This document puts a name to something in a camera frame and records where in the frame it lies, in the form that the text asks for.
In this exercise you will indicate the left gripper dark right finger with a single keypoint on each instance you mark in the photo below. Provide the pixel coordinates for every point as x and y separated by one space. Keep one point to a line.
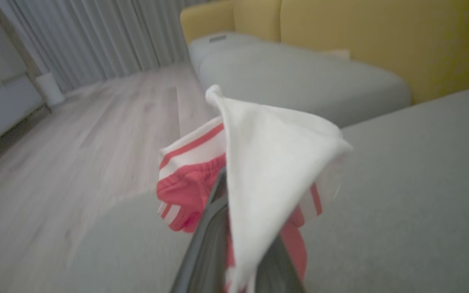
279 272

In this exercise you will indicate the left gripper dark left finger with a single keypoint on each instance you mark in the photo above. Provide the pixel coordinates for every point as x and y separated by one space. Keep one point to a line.
210 244

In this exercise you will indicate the red white lettered jersey shirt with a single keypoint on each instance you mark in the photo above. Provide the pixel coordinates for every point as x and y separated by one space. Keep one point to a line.
267 162

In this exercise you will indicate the large grey sofa seat cushion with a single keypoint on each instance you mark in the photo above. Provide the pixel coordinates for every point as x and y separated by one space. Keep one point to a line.
401 203

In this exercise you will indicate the grey sofa chaise cushion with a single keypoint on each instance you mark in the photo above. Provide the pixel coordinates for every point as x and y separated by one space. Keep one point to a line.
299 77

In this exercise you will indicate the small white bin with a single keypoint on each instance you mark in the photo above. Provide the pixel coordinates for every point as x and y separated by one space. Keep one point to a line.
50 89

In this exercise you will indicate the grey pleated curtain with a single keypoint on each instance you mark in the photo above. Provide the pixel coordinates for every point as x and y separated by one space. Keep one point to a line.
96 36

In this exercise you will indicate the grey cabinet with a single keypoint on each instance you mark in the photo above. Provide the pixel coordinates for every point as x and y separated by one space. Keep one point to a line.
2 101

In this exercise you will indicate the yellow sofa backrest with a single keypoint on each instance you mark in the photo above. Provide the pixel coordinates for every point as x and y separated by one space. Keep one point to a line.
401 36

